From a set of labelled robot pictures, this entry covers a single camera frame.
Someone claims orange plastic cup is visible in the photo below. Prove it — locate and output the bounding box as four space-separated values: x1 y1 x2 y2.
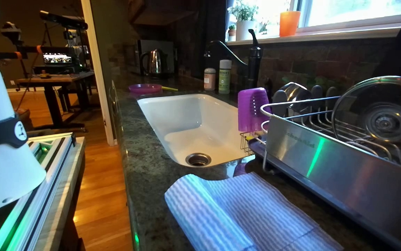
280 10 301 37

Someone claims purple utensil cup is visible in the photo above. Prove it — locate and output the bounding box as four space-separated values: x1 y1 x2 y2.
239 87 269 132

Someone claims blue striped dish cloth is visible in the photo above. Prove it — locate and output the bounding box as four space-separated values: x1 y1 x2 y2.
165 174 343 251

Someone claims steel dish rack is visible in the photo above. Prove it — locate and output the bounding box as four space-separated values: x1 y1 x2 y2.
260 96 401 249

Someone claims white sink basin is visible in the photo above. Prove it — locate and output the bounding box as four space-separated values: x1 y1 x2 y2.
138 93 251 167

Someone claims sink drain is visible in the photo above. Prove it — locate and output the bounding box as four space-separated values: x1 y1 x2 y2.
186 151 212 167

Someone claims orange soap bottle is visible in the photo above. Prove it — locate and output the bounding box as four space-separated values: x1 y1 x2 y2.
204 68 216 90

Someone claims green soap bottle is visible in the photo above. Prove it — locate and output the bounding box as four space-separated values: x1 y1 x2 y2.
219 58 232 94

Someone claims purple plate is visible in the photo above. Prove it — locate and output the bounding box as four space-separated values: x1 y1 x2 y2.
129 83 179 94

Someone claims dark bronze faucet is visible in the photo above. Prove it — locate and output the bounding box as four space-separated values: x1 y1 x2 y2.
205 27 262 90

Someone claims steel kettle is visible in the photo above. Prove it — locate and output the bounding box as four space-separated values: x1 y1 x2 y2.
143 48 168 75

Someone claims white potted plant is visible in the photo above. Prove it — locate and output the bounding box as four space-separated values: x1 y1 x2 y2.
229 0 260 40

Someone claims wooden table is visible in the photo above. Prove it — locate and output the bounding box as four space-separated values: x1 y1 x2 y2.
16 70 95 129

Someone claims window frame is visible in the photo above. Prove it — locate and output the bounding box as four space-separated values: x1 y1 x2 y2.
225 0 401 43

